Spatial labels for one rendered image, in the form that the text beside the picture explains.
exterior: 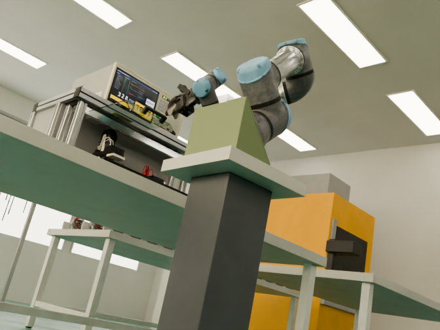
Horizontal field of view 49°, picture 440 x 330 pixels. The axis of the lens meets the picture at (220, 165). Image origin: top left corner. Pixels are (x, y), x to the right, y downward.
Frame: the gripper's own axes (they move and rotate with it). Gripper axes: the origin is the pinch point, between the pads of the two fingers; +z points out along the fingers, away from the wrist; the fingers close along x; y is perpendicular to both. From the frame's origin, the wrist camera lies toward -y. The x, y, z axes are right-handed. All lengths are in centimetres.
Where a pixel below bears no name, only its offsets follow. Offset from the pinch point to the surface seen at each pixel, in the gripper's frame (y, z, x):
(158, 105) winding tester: -7.3, 4.4, -1.3
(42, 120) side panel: 2, 39, -42
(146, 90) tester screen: -10.4, 2.8, -9.9
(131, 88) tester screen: -7.4, 4.2, -18.2
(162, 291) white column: -74, 311, 275
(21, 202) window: -302, 560, 194
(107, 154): 27.4, 14.1, -23.8
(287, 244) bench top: 55, -9, 66
